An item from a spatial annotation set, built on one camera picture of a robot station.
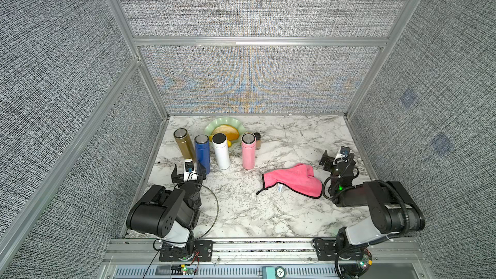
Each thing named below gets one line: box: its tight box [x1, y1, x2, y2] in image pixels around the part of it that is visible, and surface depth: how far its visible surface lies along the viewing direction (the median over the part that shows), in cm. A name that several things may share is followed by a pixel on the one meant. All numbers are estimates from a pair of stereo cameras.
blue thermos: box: [194, 134, 211, 176], surface depth 84 cm
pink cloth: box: [255, 163, 323, 199], surface depth 90 cm
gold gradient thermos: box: [173, 127, 197, 163], surface depth 87 cm
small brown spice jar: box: [253, 131, 262, 150], surface depth 99 cm
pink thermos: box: [241, 133, 257, 170], surface depth 84 cm
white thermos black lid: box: [211, 132, 231, 170], surface depth 84 cm
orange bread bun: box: [213, 124, 240, 141], surface depth 106 cm
